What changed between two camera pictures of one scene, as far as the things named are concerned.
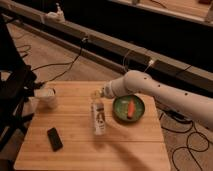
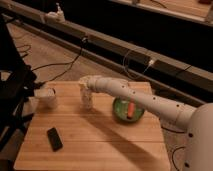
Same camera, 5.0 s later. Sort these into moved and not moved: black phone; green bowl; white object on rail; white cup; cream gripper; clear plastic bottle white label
Moved: cream gripper; clear plastic bottle white label
Not moved: green bowl; black phone; white object on rail; white cup
